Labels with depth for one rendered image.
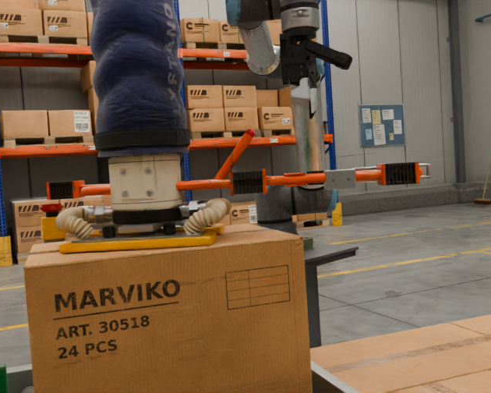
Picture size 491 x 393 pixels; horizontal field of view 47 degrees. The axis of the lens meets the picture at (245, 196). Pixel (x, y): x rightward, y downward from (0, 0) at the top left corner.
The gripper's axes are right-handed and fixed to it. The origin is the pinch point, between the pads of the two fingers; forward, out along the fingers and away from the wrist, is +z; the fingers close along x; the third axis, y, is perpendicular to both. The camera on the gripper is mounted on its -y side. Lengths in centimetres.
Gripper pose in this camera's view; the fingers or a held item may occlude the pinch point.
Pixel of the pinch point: (315, 116)
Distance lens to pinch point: 136.8
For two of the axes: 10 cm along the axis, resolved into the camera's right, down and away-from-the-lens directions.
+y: -9.9, 0.6, 0.9
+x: -0.9, 0.5, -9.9
